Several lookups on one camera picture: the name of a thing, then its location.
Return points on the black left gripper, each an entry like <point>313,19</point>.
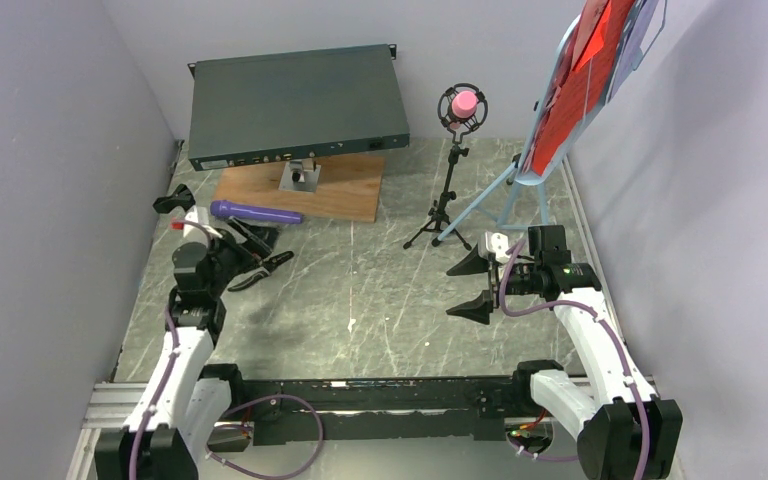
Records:
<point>261,239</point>

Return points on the red sheet music papers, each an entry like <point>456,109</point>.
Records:
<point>583,87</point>

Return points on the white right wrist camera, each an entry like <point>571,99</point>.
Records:
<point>494,245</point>

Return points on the black microphone clip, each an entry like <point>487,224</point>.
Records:
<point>182,197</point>

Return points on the black wire stripper pliers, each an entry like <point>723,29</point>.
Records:
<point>265,269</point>

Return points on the dark green rack unit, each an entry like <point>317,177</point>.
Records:
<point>289,106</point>

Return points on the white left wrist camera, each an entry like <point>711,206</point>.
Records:
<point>192,224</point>

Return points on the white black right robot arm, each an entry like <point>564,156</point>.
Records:
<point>622,427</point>

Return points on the grey metal bracket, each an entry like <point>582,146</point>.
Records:
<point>300,175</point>

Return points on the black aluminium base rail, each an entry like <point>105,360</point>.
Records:
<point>275,412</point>

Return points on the black tripod mic stand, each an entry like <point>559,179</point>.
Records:
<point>438,217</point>

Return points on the purple microphone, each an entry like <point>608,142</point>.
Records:
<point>225,209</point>

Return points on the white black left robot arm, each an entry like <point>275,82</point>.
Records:
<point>167,431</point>

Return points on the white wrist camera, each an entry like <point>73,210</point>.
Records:
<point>494,245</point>
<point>192,224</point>

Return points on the wooden board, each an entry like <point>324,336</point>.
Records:
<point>348,188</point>

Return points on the pink microphone in shock mount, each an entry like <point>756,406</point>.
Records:
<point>462,109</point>

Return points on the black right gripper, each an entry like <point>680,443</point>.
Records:
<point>477,309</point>

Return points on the light blue music stand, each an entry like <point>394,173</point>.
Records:
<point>497,200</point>

